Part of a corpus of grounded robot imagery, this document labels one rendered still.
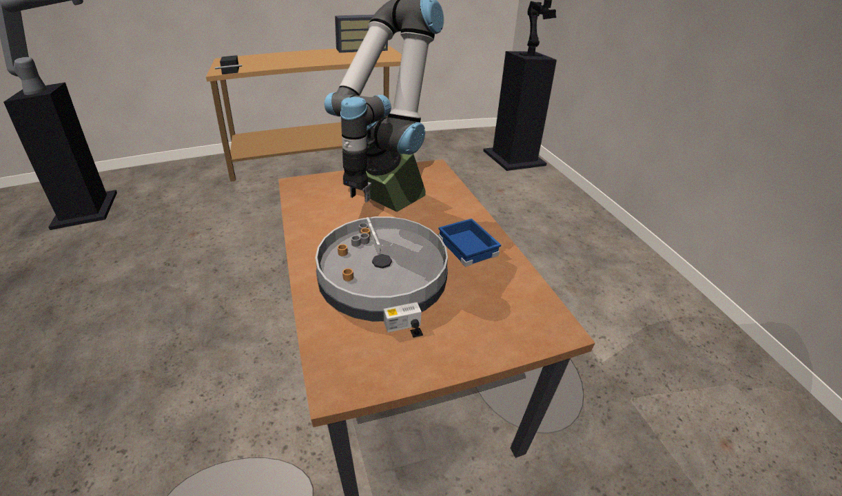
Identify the blue crate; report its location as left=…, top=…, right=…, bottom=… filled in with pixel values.
left=438, top=218, right=501, bottom=267

